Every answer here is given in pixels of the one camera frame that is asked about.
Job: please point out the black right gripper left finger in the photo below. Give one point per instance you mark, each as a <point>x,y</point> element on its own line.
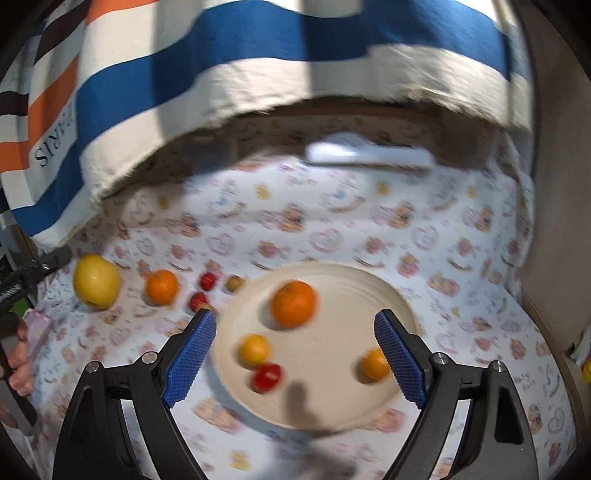
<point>94,442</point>

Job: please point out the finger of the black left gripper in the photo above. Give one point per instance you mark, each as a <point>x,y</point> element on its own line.
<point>35,270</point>

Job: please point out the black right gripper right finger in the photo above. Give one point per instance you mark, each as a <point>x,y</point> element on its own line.
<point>496,442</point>

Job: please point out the small yellow-orange kumquat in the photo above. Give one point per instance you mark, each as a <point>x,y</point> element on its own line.
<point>253,350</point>
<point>374,365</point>

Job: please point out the small red cherry tomato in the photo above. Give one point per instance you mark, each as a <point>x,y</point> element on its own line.
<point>266,377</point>

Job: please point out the large orange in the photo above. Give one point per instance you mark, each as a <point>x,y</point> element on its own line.
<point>294,304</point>

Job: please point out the person left hand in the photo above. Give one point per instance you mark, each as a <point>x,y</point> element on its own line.
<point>16,367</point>

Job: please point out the large yellow pear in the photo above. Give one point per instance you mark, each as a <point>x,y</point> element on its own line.
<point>96,282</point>

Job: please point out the medium orange tangerine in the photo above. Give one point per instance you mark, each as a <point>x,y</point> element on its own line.
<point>161,287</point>

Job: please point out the red cherry tomato lower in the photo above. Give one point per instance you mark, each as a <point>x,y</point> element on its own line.
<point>197,301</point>

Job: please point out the red cherry tomato upper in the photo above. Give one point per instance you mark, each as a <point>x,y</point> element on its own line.
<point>207,281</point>

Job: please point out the cream round plate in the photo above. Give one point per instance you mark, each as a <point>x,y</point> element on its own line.
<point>322,387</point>

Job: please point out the striped Paris towel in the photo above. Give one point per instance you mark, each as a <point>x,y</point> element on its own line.
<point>96,87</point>

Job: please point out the brown longan upper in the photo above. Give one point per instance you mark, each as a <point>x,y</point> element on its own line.
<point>233,283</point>

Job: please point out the baby bear printed cloth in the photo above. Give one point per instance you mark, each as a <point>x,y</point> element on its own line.
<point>451,241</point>

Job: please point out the white remote control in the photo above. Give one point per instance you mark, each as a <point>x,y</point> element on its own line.
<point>346,148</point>

